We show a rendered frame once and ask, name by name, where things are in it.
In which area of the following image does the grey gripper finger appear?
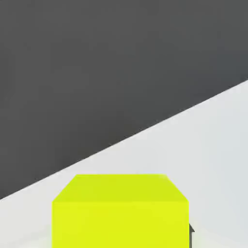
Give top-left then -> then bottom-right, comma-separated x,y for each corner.
188,223 -> 196,248

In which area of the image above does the small yellow cube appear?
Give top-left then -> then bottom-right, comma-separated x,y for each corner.
51,173 -> 190,248

